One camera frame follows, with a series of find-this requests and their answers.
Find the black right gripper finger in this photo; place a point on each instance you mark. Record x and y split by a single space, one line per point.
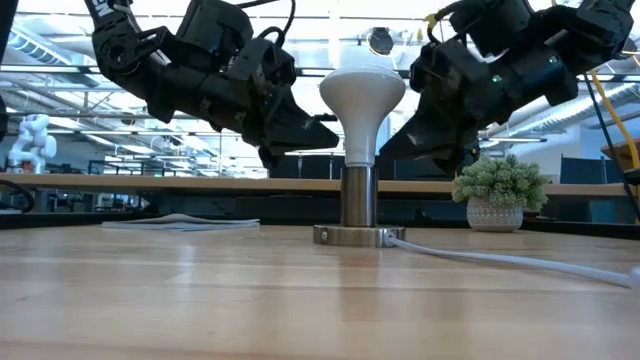
462 162
440 132

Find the white flood lightbulb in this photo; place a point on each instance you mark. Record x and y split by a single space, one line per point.
362 100

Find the metal lamp socket stand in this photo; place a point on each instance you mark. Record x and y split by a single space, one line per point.
358 200

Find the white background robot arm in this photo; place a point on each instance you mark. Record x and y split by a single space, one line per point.
32 142

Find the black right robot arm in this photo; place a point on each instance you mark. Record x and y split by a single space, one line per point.
590 30

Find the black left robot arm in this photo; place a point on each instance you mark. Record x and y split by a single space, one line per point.
125 50

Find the green plant in white pot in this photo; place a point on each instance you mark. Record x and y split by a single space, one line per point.
500 185

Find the folded light blue cloth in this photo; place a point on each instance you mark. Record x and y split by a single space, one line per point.
180 222

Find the long wooden desk top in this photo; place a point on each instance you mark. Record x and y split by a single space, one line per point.
150 183

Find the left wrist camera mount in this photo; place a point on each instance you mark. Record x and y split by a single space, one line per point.
265 65

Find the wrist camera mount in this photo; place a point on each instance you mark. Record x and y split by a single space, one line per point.
445 65
265 65

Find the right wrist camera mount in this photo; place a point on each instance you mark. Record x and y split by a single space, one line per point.
445 65

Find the black table edge frame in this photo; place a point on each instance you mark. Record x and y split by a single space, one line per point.
300 218

